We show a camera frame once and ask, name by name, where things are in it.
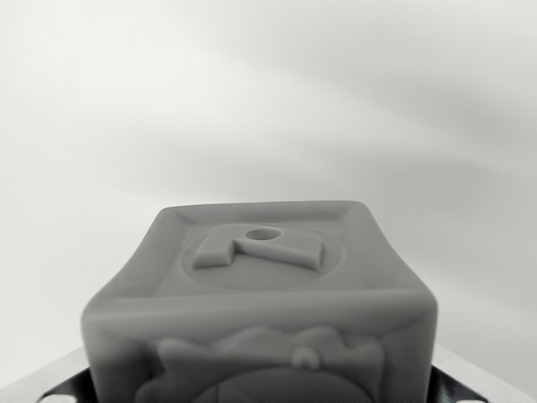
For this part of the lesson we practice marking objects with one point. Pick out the grey embossed rubber cube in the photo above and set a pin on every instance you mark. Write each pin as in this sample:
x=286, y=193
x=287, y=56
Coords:
x=260, y=302

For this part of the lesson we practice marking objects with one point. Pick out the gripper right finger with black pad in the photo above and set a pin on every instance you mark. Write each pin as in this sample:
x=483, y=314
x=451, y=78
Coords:
x=465, y=386

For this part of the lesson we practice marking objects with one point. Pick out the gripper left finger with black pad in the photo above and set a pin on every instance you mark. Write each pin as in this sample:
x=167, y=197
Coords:
x=54, y=384

